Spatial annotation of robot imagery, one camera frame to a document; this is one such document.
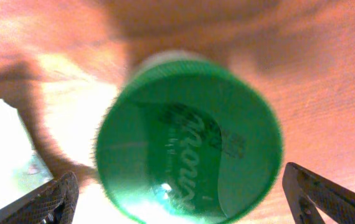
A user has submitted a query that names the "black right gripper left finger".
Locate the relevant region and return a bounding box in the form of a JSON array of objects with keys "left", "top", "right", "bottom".
[{"left": 0, "top": 171, "right": 79, "bottom": 224}]

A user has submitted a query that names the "teal snack packet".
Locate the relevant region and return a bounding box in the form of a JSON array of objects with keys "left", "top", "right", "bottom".
[{"left": 0, "top": 99, "right": 54, "bottom": 209}]

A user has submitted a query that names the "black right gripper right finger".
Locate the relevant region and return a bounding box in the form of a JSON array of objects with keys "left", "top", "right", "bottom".
[{"left": 282, "top": 162, "right": 355, "bottom": 224}]

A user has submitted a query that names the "green lid jar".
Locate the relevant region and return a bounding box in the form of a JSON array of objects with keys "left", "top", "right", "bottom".
[{"left": 95, "top": 50, "right": 283, "bottom": 223}]

